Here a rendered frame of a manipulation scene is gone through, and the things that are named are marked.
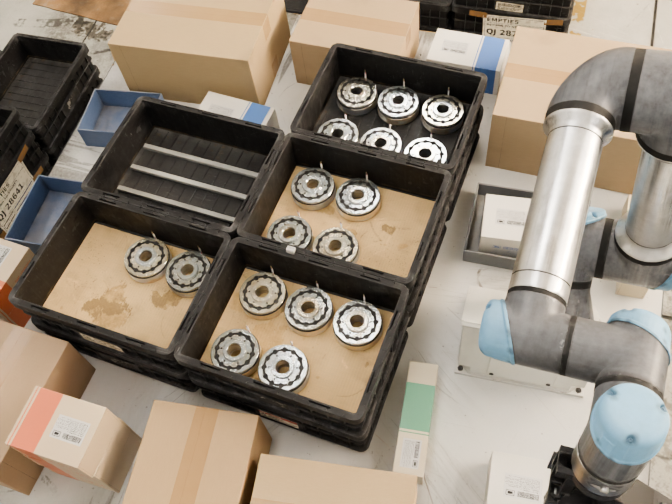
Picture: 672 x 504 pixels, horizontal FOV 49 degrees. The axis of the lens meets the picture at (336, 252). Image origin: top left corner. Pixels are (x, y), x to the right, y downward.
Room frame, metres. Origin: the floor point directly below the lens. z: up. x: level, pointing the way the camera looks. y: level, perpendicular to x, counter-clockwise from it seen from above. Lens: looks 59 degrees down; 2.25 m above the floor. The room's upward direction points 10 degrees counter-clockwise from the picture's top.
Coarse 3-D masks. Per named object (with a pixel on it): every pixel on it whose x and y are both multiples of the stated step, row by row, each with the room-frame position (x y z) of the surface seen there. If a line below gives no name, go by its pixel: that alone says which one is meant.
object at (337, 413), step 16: (240, 240) 0.86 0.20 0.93; (224, 256) 0.83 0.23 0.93; (288, 256) 0.80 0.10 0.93; (304, 256) 0.79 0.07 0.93; (352, 272) 0.73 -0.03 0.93; (208, 288) 0.76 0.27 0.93; (400, 288) 0.68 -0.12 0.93; (400, 304) 0.64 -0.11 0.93; (192, 320) 0.69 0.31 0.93; (400, 320) 0.62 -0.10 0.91; (176, 352) 0.63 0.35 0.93; (384, 352) 0.55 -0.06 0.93; (192, 368) 0.59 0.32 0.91; (208, 368) 0.58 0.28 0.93; (240, 384) 0.54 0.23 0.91; (256, 384) 0.53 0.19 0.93; (368, 384) 0.49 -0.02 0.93; (288, 400) 0.49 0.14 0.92; (304, 400) 0.48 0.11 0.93; (368, 400) 0.46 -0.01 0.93; (336, 416) 0.44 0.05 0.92; (352, 416) 0.44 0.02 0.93
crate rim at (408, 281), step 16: (320, 144) 1.08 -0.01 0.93; (336, 144) 1.07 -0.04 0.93; (272, 160) 1.06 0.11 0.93; (384, 160) 1.00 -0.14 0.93; (400, 160) 0.99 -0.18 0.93; (448, 176) 0.93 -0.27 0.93; (256, 192) 0.98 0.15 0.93; (240, 224) 0.90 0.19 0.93; (432, 224) 0.81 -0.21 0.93; (256, 240) 0.85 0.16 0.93; (272, 240) 0.85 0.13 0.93; (320, 256) 0.79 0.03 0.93; (416, 256) 0.75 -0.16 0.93; (368, 272) 0.73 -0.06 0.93; (384, 272) 0.72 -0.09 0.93; (416, 272) 0.71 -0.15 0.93
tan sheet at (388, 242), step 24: (288, 192) 1.03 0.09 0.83; (336, 192) 1.01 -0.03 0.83; (384, 192) 0.99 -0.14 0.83; (312, 216) 0.96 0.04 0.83; (336, 216) 0.94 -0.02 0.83; (384, 216) 0.92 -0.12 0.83; (408, 216) 0.91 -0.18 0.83; (360, 240) 0.87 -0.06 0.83; (384, 240) 0.86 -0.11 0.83; (408, 240) 0.85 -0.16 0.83; (360, 264) 0.81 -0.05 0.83; (384, 264) 0.80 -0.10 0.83; (408, 264) 0.79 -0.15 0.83
